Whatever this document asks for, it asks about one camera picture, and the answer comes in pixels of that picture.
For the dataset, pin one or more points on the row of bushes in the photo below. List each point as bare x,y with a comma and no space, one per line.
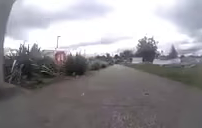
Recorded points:
74,65

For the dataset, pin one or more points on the grey asphalt path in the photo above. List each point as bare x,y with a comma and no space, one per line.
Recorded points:
115,96

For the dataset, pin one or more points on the white building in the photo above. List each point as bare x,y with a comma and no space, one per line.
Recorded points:
136,60

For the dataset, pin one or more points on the red sign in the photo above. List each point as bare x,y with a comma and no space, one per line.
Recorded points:
60,57

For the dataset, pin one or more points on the large dark tree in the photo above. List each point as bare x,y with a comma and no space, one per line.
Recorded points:
146,49

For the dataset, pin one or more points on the street lamp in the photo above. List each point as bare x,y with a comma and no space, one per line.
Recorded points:
57,43

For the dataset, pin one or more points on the long pale building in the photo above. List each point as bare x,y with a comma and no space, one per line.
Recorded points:
165,61

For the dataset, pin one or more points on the small conical tree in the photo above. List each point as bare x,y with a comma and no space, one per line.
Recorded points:
173,53

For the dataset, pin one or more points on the grass verge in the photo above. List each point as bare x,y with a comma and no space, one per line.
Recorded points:
177,74

